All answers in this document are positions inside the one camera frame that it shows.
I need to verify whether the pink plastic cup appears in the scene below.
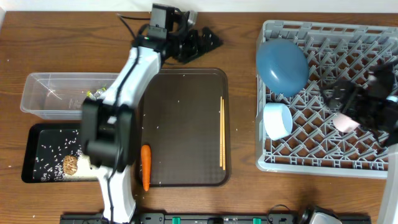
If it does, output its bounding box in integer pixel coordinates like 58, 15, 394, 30
332, 113, 360, 133

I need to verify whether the large blue plate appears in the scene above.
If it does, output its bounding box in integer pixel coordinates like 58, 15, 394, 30
256, 39, 309, 97

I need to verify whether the light blue rice bowl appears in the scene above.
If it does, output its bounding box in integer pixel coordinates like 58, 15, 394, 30
263, 103, 293, 141

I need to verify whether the snack wrapper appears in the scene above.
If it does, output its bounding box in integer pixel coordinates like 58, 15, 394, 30
86, 87, 106, 101

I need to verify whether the orange carrot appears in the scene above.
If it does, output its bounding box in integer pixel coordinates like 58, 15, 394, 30
141, 145, 152, 192

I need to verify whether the brown food scrap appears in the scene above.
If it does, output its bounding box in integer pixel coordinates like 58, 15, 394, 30
63, 156, 78, 175

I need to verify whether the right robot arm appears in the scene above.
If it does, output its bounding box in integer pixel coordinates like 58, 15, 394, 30
320, 60, 397, 223

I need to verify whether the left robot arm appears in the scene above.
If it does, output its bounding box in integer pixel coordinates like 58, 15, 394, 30
80, 3, 222, 223

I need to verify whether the grey plastic dishwasher rack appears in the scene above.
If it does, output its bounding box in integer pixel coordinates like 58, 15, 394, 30
256, 20, 397, 179

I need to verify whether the dark brown serving tray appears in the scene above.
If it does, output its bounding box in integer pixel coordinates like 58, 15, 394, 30
141, 68, 231, 187

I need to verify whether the clear plastic bin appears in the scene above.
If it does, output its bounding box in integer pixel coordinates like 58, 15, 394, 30
20, 72, 118, 120

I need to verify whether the white rice pile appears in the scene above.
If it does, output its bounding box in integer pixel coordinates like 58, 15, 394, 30
32, 128, 100, 182

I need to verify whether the black rectangular tray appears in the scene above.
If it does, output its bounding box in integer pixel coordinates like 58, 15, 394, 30
21, 123, 96, 184

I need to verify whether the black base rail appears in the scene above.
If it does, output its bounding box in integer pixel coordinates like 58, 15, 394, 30
59, 212, 373, 224

